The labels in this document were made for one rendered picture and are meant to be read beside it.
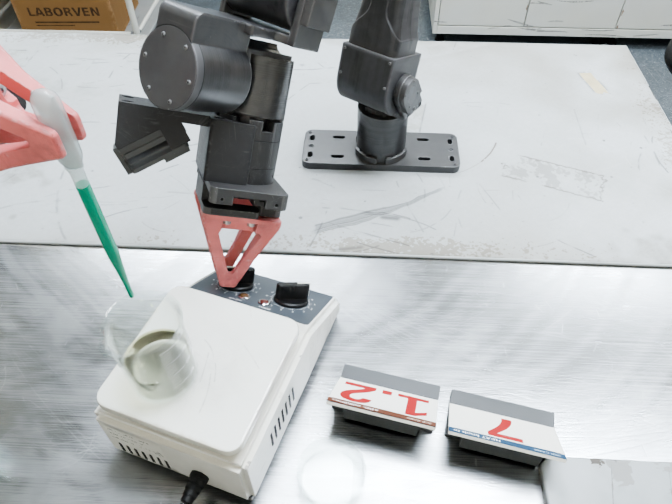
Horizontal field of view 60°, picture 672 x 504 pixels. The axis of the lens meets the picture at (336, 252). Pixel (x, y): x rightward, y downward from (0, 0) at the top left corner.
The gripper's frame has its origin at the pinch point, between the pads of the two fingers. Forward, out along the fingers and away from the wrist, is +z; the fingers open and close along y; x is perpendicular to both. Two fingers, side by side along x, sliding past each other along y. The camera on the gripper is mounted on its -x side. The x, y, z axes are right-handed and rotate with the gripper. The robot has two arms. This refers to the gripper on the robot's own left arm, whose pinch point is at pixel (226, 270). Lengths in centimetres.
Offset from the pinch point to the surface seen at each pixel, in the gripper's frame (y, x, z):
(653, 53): -173, 216, -51
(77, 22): -221, -30, -11
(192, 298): 4.8, -3.4, 0.7
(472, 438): 18.8, 17.4, 4.9
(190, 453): 15.1, -3.6, 8.2
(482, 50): -37, 43, -26
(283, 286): 3.9, 4.6, -0.5
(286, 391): 12.5, 3.7, 4.7
